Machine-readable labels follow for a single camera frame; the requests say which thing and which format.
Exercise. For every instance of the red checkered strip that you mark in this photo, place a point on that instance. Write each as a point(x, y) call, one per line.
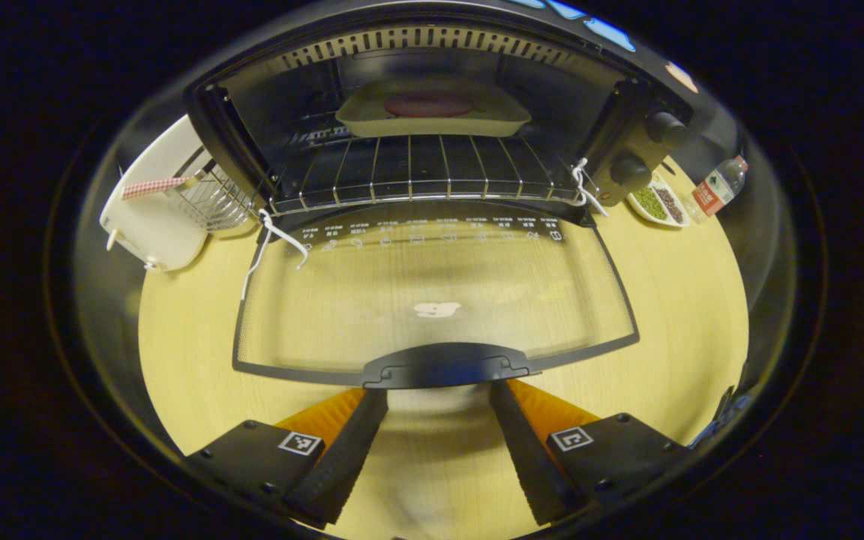
point(151, 187)

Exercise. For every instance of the clear water bottle red label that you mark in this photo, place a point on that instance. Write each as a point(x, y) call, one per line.
point(713, 191)

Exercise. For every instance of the black backdrop cloth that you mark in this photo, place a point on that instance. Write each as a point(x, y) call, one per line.
point(766, 225)

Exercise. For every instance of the pink meat slice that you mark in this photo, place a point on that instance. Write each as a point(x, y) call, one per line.
point(428, 105)

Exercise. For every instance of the square white plate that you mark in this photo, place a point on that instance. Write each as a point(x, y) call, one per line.
point(361, 116)

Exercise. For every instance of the metal oven rack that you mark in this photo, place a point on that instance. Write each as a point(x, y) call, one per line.
point(409, 169)

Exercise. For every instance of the white toaster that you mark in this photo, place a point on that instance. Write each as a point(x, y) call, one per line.
point(154, 232)

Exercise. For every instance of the white divided dish with beans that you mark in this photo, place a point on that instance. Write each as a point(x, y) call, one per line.
point(649, 202)

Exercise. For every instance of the black electric oven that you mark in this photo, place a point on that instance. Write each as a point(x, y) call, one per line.
point(439, 367)

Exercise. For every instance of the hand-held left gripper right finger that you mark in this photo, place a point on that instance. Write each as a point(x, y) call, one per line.
point(529, 457)

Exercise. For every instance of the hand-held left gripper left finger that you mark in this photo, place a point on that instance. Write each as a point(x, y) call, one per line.
point(346, 457)

